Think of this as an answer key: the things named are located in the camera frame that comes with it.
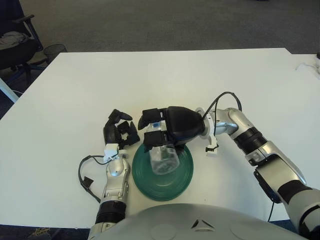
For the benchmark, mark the green ribbed plate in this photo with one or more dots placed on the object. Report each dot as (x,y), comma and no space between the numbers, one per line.
(162,187)

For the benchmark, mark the black office chair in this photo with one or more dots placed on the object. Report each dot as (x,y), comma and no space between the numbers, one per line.
(15,53)

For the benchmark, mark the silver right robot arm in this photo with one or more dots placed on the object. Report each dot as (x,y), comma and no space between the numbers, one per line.
(275,162)

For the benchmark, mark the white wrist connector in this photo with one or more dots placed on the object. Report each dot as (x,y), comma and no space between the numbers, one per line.
(212,151)
(112,149)

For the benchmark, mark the silver robot torso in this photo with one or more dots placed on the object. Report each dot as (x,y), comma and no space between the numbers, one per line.
(175,222)

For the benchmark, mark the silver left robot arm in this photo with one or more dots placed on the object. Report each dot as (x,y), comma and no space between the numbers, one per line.
(117,167)

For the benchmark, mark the clear plastic bottle blue cap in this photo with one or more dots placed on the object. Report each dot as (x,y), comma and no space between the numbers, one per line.
(165,160)

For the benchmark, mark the white neighbouring desk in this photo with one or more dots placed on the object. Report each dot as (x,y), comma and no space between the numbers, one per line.
(7,91)

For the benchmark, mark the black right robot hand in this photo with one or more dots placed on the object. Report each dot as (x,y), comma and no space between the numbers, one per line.
(182,125)

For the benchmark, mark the grey cloth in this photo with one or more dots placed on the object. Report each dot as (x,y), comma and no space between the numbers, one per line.
(11,38)

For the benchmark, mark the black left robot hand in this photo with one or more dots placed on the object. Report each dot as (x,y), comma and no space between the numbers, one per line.
(111,132)

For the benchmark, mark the white left wrist connector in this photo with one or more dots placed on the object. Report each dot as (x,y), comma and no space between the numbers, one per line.
(112,149)

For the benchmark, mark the white right wrist connector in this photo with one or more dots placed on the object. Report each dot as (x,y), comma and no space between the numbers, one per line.
(212,151)

